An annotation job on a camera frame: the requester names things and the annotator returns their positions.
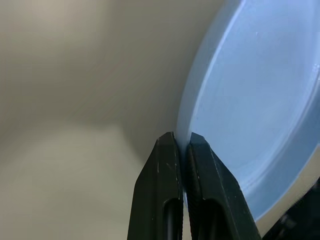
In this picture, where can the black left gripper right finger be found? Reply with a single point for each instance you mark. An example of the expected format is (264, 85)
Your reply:
(215, 200)

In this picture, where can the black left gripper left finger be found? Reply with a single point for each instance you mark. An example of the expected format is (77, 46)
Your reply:
(157, 190)

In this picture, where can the blue plate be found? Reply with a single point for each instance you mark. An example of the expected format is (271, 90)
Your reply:
(252, 100)

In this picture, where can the black robot housing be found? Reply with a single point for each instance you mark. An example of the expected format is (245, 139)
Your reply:
(297, 215)

